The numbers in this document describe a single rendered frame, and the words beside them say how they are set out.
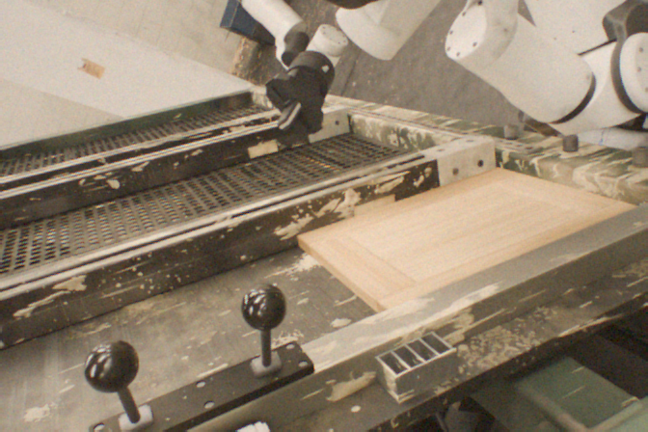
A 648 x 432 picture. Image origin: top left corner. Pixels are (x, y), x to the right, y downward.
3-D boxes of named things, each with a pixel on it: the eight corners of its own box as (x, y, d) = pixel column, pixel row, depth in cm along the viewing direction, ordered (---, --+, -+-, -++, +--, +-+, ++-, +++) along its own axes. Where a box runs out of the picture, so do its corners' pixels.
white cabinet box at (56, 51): (268, 94, 484) (0, -10, 387) (244, 155, 495) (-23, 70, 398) (250, 82, 537) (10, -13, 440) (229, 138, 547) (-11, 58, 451)
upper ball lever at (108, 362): (167, 438, 49) (140, 364, 40) (121, 458, 48) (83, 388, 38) (155, 399, 52) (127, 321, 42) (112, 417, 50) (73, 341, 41)
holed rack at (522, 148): (541, 149, 99) (541, 147, 99) (527, 154, 98) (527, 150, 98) (255, 87, 244) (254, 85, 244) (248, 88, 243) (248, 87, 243)
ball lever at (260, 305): (292, 381, 54) (295, 304, 44) (255, 398, 52) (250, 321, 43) (277, 348, 56) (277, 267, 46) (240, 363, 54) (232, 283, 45)
